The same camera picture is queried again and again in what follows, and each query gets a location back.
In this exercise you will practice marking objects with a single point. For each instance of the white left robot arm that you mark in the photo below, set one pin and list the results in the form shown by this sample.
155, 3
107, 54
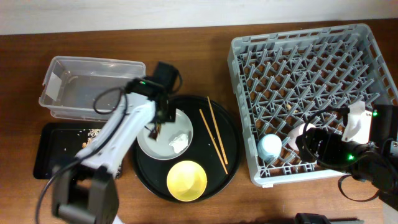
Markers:
84, 190

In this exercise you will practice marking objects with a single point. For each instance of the black rectangular tray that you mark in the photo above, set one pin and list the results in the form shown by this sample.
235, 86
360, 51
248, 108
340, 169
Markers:
60, 141

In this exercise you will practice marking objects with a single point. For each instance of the yellow bowl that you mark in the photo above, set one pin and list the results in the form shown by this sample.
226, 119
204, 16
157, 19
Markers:
186, 181

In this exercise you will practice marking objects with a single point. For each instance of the pink plastic cup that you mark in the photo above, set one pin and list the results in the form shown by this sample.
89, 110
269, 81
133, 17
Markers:
293, 135

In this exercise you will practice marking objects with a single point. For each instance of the white napkin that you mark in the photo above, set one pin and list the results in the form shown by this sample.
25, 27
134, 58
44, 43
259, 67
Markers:
179, 143

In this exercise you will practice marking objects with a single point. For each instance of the wooden chopstick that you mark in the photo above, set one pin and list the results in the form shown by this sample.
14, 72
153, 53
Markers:
213, 141
217, 131

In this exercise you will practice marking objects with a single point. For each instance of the gold foil wrapper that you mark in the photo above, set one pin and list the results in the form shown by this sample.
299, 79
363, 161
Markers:
155, 131

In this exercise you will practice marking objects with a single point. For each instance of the clear plastic storage bin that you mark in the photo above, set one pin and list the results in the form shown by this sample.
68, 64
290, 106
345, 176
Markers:
72, 84

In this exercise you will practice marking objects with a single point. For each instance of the food scraps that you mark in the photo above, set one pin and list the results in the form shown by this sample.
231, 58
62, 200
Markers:
92, 133

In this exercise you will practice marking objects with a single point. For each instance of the black object bottom edge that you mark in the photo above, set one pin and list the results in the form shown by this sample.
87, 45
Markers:
309, 218

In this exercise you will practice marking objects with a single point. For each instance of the grey round plate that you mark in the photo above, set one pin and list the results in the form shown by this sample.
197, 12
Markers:
160, 148

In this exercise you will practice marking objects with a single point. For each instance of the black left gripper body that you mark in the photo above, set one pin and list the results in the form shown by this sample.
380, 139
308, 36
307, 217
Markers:
170, 116

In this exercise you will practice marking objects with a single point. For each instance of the light blue plastic cup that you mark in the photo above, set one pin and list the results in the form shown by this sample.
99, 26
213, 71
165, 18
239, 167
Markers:
269, 147

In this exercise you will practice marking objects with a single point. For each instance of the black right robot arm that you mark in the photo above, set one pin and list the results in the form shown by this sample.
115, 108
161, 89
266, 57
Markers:
380, 168

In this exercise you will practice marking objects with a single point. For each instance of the grey dishwasher rack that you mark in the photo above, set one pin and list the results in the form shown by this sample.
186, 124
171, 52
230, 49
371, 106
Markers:
283, 78

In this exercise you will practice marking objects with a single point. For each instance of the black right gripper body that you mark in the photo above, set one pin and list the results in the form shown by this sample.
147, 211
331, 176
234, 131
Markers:
346, 156

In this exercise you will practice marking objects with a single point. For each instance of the round black serving tray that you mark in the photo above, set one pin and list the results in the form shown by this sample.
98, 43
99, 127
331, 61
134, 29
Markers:
153, 173

